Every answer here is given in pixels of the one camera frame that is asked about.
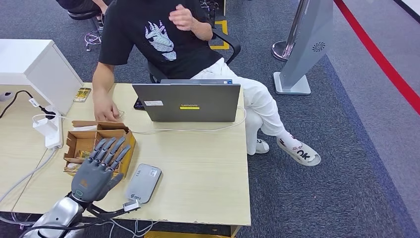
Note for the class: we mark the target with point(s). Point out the white printed slipper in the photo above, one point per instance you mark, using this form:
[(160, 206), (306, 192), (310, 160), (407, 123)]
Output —
[(300, 154), (262, 147)]

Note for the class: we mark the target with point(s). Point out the black stool with chrome base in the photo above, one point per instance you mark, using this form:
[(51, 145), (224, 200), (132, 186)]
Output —
[(82, 13)]

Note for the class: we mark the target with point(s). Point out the person's right forearm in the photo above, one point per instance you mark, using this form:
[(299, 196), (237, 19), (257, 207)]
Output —
[(102, 80)]

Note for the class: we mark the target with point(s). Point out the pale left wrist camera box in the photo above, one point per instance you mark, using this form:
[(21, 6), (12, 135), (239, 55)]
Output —
[(132, 206)]

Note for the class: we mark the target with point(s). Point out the plain white card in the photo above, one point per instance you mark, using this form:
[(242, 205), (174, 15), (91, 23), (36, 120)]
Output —
[(85, 128)]

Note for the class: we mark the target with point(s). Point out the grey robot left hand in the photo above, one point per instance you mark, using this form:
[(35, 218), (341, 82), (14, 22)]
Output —
[(93, 179)]

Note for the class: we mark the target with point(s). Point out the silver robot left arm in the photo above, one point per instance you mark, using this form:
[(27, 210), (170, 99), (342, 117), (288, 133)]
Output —
[(59, 213)]

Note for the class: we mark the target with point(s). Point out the wooden card organizer box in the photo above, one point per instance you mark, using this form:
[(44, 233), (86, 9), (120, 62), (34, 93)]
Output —
[(82, 139)]

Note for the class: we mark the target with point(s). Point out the grey kiosk stand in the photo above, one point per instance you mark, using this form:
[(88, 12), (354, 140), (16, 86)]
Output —
[(305, 49)]

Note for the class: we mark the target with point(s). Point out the patterned room key card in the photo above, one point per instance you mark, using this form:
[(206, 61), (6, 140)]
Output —
[(70, 169), (83, 154)]

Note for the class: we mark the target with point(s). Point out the small grey device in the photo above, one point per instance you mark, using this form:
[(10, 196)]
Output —
[(6, 96)]

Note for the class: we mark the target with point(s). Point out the person's right hand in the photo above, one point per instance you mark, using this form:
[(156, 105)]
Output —
[(105, 110)]

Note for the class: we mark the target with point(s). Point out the person's left forearm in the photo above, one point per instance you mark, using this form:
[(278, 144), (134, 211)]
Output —
[(201, 29)]

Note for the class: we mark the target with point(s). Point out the yellow board under desk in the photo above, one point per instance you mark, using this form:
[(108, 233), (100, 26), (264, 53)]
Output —
[(190, 235)]

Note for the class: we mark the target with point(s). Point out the white cabinet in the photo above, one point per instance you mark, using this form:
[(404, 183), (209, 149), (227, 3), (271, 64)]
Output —
[(29, 65)]

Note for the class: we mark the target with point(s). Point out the seated bystander person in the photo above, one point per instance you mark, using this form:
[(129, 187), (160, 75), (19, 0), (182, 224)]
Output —
[(78, 4)]

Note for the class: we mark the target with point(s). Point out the grey laptop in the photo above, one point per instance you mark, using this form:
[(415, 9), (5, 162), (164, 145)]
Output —
[(192, 103)]

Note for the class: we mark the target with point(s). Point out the black office chair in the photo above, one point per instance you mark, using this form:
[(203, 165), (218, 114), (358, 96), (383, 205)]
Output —
[(231, 42)]

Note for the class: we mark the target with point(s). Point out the chrome stanchion post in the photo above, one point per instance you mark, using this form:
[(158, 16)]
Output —
[(288, 46)]

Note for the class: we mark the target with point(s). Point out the white charger adapter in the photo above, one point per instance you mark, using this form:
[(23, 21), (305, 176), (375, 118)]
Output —
[(44, 126)]

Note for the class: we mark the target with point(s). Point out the chrome chair base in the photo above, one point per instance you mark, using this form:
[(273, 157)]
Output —
[(210, 4)]

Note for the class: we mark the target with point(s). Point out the person's left hand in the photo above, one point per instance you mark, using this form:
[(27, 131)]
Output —
[(180, 18)]

